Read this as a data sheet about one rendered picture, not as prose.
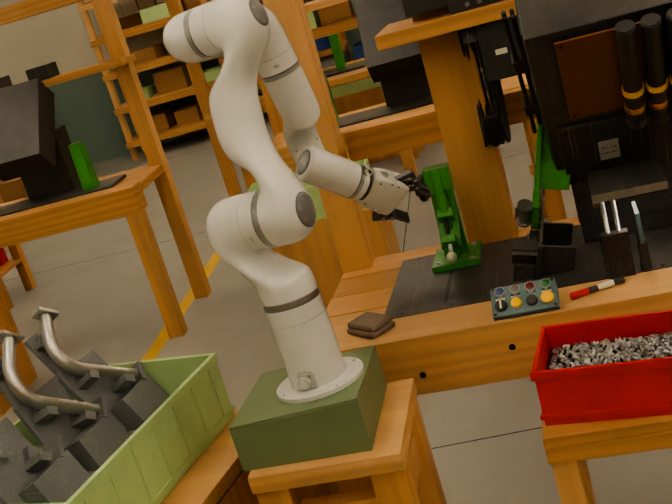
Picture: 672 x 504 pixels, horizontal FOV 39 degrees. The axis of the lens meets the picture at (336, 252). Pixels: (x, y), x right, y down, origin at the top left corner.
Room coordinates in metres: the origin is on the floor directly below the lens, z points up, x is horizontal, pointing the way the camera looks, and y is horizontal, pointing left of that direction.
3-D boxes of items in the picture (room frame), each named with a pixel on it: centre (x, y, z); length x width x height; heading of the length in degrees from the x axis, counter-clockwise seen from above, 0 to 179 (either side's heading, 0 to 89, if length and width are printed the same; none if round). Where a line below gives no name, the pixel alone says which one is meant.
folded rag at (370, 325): (2.17, -0.03, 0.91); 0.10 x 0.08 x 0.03; 34
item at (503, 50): (2.50, -0.60, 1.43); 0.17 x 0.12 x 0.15; 74
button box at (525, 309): (2.03, -0.38, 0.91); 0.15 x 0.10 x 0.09; 74
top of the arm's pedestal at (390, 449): (1.84, 0.11, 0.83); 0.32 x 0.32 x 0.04; 76
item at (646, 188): (2.15, -0.70, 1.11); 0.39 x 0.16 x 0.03; 164
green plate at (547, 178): (2.23, -0.56, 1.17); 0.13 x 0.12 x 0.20; 74
